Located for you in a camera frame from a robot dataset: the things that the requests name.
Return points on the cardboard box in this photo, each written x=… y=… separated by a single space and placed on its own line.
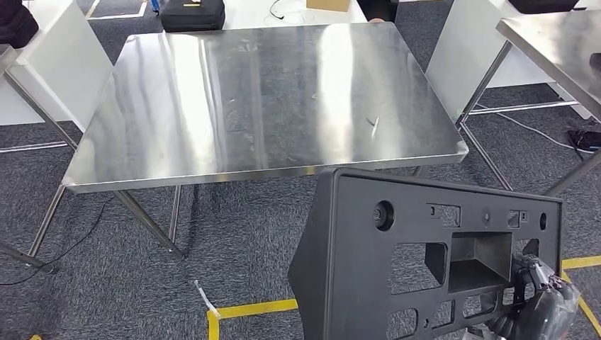
x=328 y=4

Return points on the yellow floor tape corner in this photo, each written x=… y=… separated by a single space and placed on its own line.
x=253 y=309

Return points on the person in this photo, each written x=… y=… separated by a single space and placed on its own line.
x=375 y=9

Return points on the black plastic plate bracket part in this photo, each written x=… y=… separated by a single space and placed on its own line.
x=347 y=281

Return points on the black power adapter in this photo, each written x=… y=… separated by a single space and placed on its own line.
x=584 y=140

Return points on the white plastic strip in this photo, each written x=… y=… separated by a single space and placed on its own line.
x=204 y=298

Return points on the dark bag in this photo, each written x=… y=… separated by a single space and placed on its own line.
x=16 y=28

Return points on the black bag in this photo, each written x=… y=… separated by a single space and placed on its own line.
x=540 y=5

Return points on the black carry case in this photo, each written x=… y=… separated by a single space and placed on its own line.
x=192 y=16

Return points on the white table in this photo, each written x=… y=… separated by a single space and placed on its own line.
x=300 y=19

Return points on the stainless steel workbench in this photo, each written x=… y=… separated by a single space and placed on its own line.
x=235 y=94

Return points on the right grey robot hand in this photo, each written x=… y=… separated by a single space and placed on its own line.
x=549 y=314

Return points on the white panel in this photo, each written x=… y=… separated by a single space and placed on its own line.
x=465 y=56
x=65 y=61

